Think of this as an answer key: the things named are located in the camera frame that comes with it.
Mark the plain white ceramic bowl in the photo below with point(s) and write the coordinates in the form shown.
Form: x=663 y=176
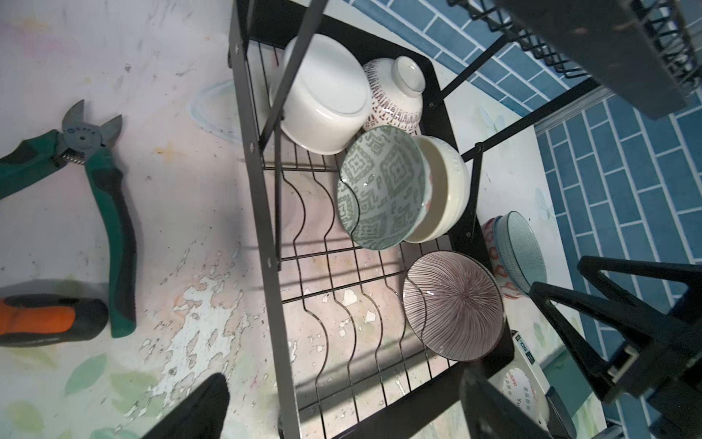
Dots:
x=330 y=98

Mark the green handled pliers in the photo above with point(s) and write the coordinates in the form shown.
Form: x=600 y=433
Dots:
x=90 y=146

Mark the brown striped ceramic bowl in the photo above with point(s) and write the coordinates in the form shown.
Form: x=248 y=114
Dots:
x=453 y=305

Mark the red floral patterned bowl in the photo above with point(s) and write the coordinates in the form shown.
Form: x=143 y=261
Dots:
x=508 y=289

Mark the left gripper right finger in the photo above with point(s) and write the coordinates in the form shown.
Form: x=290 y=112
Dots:
x=489 y=414

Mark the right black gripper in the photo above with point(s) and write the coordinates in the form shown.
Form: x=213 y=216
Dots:
x=622 y=345

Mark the cream ceramic bowl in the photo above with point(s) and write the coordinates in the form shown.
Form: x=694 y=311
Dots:
x=451 y=189

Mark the orange handled screwdriver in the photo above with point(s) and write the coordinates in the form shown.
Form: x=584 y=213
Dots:
x=35 y=320

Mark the green sponge pad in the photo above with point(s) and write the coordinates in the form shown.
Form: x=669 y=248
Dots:
x=563 y=373

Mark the black wire dish rack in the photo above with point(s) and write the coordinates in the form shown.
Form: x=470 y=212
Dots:
x=276 y=23

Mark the green rimmed striped bowl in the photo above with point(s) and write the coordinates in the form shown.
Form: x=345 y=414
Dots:
x=384 y=188

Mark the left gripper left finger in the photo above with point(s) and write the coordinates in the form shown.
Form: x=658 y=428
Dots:
x=200 y=415

